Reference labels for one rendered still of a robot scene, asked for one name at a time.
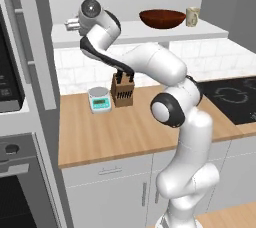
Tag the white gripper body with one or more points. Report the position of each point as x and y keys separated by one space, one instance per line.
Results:
x=71 y=24

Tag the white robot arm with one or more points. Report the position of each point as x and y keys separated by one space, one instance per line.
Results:
x=160 y=62

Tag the grey tall cabinet door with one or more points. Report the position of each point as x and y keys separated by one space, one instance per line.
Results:
x=41 y=45

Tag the black microwave oven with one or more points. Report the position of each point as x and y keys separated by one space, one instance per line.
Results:
x=8 y=72

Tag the white teal kitchen scale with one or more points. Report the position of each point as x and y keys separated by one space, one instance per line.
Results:
x=99 y=100

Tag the brown wooden knife block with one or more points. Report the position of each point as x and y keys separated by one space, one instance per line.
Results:
x=122 y=92

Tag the dark brown bowl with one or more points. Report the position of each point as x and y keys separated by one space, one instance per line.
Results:
x=162 y=18

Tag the cream mug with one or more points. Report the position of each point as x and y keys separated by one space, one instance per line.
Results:
x=192 y=17

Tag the grey oven knob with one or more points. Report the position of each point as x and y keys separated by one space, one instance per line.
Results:
x=12 y=149

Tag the white drawer front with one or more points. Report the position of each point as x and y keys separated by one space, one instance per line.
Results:
x=110 y=170

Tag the grey oven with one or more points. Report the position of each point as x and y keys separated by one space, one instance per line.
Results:
x=23 y=188

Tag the black hob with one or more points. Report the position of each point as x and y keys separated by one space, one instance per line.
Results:
x=233 y=98

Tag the white cupboard door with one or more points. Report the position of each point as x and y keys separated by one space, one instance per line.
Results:
x=106 y=205
x=152 y=210

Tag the white cupboard run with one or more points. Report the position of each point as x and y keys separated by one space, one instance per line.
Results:
x=238 y=175

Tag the white wall shelf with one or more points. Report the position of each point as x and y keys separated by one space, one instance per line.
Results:
x=140 y=32

